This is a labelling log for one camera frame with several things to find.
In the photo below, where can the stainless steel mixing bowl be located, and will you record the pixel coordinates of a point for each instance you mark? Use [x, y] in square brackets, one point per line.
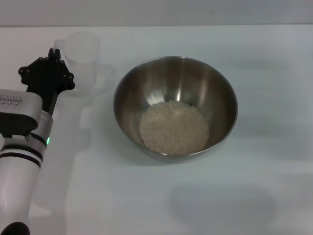
[176, 83]

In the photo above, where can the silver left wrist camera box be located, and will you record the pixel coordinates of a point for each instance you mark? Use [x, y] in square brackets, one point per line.
[17, 110]

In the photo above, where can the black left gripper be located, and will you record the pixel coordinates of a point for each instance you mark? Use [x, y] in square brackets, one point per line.
[46, 78]

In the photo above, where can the clear plastic measuring cup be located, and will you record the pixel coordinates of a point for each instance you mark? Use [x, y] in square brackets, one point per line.
[82, 54]

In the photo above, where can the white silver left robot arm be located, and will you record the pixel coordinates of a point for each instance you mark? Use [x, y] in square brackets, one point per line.
[19, 171]

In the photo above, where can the white rice grains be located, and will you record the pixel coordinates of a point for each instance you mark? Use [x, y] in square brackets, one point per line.
[174, 128]

